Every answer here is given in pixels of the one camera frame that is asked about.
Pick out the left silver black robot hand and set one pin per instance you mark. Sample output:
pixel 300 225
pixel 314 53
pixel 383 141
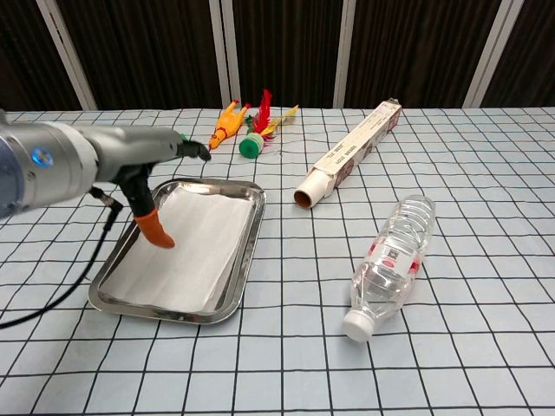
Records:
pixel 130 147

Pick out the clear plastic sheet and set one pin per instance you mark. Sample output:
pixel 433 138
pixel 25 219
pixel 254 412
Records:
pixel 195 251

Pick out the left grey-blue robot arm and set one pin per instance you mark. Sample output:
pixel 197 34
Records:
pixel 43 169

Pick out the metal tray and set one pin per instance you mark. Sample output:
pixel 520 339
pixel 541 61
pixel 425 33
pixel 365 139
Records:
pixel 249 242

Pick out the yellow rubber chicken toy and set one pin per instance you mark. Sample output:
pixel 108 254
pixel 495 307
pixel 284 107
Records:
pixel 225 123

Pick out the feather shuttlecock with green base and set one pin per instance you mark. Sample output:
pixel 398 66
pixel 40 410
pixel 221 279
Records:
pixel 251 146

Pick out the white wrap roll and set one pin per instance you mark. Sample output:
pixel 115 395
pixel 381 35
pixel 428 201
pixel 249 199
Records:
pixel 310 190

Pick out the cream folded fan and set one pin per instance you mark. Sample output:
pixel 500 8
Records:
pixel 360 145

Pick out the clear plastic water bottle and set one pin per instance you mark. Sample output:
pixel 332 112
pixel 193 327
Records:
pixel 390 264

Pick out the blue checked tablecloth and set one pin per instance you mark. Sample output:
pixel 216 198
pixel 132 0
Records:
pixel 477 260

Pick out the white metal frame post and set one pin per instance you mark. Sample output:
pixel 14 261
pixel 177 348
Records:
pixel 227 52
pixel 493 52
pixel 347 52
pixel 65 52

